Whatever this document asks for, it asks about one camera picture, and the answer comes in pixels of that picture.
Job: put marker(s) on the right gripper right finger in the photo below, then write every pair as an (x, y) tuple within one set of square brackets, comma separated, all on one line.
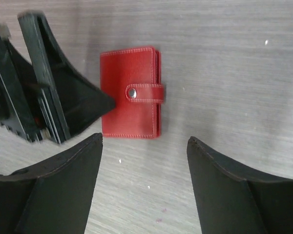
[(233, 198)]

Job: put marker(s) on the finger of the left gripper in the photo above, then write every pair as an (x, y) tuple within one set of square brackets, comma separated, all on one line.
[(69, 102), (19, 108)]

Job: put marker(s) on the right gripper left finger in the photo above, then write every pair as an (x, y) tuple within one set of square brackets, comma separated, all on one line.
[(53, 196)]

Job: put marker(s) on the red leather card holder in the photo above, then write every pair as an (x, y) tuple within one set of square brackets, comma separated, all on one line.
[(132, 77)]

